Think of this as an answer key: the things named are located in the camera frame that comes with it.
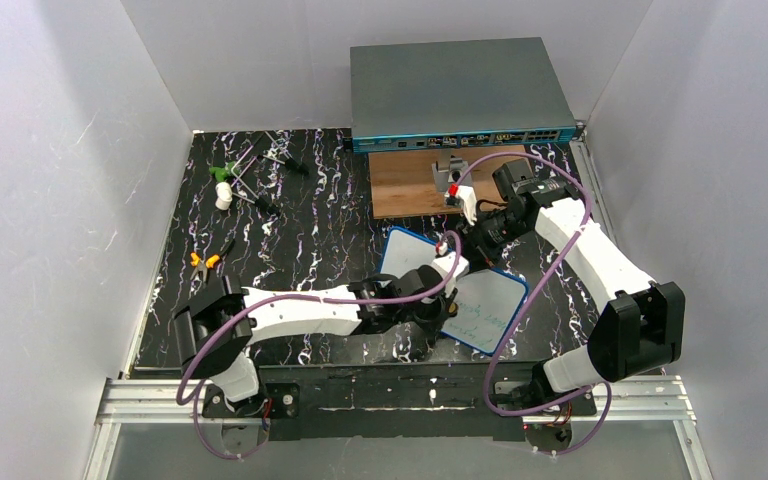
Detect blue framed whiteboard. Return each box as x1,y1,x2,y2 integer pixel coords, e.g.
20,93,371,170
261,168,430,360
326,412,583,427
379,227,529,355

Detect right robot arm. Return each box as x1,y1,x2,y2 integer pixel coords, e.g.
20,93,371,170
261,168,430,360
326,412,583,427
446,153,686,402

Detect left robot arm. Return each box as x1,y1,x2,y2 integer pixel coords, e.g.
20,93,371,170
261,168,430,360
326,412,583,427
173,255,469,402

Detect wooden board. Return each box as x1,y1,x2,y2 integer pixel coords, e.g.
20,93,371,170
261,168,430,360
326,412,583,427
368,145,526,219

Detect white plastic pipe piece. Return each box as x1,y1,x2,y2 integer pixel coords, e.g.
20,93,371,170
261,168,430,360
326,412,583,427
215,182,234,211

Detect green plastic piece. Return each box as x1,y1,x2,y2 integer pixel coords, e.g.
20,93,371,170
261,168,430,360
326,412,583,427
209,162,238,183

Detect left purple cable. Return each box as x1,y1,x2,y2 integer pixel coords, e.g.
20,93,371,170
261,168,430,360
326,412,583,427
175,230,465,462

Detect purple cable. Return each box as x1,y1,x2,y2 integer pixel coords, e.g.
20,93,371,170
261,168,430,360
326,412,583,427
450,150,614,457
175,230,465,462

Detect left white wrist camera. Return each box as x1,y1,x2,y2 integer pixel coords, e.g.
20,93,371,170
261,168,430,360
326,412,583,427
431,242,470,282

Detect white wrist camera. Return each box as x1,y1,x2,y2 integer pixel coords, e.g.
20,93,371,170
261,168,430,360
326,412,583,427
431,242,470,282
444,184,478,226

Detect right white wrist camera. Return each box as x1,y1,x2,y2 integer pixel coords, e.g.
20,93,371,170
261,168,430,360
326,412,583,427
444,184,478,226

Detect grey metal bracket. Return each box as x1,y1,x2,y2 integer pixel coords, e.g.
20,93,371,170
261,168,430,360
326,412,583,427
431,152,472,193

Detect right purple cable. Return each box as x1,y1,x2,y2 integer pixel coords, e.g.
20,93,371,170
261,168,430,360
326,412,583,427
450,150,614,457

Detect grey network switch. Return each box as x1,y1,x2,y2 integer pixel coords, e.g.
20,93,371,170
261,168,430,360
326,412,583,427
350,37,579,153

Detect orange handled pliers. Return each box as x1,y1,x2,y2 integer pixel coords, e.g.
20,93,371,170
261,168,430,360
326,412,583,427
190,239,235,283

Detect aluminium frame rail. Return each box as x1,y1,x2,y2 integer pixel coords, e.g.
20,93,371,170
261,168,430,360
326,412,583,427
84,376,712,479

